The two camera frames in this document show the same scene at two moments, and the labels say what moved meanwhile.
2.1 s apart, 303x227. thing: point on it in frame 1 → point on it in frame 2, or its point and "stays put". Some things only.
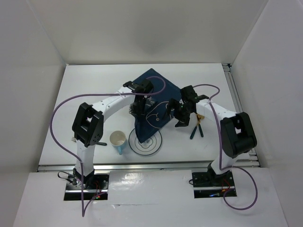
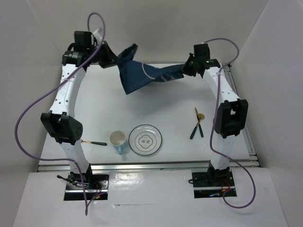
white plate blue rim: x=149 y=146 stays put
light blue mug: x=118 y=138 stays put
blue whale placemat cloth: x=150 y=113 → x=135 y=75
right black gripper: x=183 y=121 → x=185 y=70
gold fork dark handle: x=74 y=139 stays put
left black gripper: x=137 y=112 → x=111 y=59
